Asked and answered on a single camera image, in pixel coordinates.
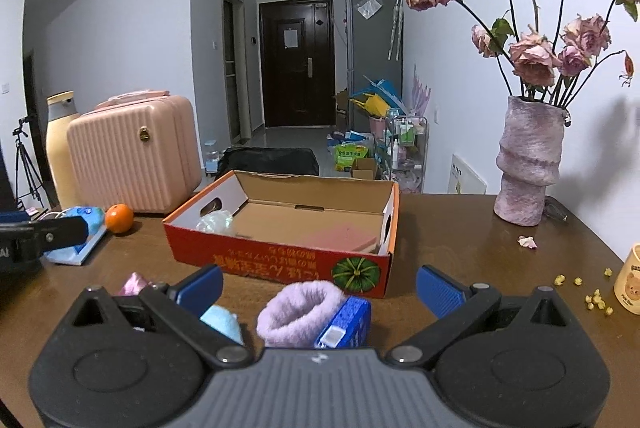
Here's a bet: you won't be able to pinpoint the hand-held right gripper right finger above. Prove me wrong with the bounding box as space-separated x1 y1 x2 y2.
388 264 571 370

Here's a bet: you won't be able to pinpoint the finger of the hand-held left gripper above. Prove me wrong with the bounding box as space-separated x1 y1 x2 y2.
31 215 90 254

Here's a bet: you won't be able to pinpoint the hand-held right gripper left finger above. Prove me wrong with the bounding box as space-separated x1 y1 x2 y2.
70 264 251 370

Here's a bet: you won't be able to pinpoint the light blue plush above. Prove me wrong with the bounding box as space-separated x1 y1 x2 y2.
200 305 245 345

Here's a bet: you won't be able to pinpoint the purple satin hair bonnet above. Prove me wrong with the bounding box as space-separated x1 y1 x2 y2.
117 272 152 297

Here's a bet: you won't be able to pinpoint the orange cardboard box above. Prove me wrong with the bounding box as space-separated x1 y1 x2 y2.
162 169 401 299

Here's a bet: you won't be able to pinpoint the blue tissue packet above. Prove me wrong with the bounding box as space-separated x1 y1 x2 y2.
314 297 372 350

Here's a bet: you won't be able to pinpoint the lavender fluffy sock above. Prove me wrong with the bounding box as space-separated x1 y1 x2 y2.
256 281 346 349

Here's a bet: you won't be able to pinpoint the blue plush toy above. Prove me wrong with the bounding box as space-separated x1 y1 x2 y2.
44 205 109 267

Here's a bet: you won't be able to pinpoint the orange tangerine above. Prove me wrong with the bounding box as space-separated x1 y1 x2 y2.
104 203 135 235

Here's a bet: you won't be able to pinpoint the clear plastic wrap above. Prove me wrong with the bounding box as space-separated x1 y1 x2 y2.
195 209 235 234

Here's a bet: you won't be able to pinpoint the cream bottle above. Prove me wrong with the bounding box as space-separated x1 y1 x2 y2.
45 91 83 209

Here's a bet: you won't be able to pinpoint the black tripod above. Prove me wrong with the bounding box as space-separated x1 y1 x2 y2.
12 115 57 212

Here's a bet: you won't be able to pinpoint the pink ribbed suitcase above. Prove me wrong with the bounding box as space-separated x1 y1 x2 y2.
66 91 203 215

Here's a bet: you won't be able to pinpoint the white board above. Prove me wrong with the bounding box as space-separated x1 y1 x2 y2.
450 153 488 195

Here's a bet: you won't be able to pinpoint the clear water jug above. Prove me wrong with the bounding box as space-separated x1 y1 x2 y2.
202 139 221 172

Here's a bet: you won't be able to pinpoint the small cardboard box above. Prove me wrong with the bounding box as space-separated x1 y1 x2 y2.
350 157 379 181

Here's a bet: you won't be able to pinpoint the black bag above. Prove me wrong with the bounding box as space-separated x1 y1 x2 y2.
215 147 320 177

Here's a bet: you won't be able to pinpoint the scattered yellow crumbs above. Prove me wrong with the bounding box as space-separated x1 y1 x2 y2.
552 267 617 317

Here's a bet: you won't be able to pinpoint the pink textured vase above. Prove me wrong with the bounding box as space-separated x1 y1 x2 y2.
493 96 571 227

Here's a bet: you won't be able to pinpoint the green bag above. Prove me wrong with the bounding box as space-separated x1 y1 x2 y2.
333 143 370 173

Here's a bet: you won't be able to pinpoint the pink bin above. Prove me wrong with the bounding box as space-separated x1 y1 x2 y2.
368 114 389 144

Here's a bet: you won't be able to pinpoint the cream bear cup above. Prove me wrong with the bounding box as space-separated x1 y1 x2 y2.
613 244 640 315

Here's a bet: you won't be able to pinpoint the purple feather decoration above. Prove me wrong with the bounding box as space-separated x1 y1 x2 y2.
410 63 432 117

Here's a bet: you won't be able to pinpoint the yellow and blue bags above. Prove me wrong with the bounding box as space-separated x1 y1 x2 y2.
348 76 404 117

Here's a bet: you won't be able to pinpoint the brown carton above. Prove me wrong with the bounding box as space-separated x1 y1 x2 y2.
334 88 351 129

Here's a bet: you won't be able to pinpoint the dark brown door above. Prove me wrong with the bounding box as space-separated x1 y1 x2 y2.
258 0 336 129

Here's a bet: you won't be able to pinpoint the grey refrigerator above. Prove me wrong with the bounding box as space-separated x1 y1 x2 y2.
346 0 404 129

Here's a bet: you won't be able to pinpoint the bunch of dried pink roses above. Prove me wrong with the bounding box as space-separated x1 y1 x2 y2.
404 0 640 105

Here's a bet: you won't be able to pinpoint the folded clear umbrella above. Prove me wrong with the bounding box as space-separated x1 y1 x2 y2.
387 0 404 62

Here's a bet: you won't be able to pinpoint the clear plastic bag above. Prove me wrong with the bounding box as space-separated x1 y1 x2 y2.
355 0 384 20

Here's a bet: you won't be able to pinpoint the wire storage cart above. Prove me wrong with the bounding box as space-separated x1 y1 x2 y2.
384 113 430 194

